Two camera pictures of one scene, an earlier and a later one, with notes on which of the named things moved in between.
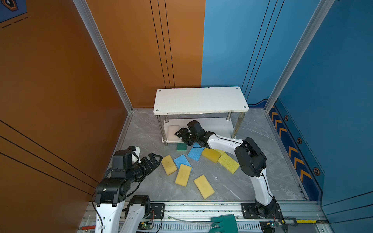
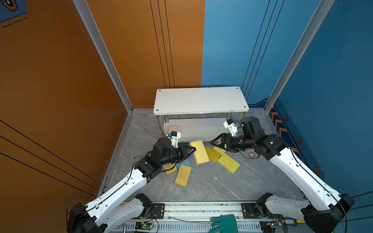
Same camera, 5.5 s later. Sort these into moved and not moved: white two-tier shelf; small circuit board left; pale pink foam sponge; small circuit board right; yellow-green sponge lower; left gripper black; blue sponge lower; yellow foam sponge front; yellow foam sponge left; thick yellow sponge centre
Moved: left gripper black; yellow foam sponge front
Not moved: yellow foam sponge left; small circuit board left; blue sponge lower; thick yellow sponge centre; yellow-green sponge lower; pale pink foam sponge; small circuit board right; white two-tier shelf
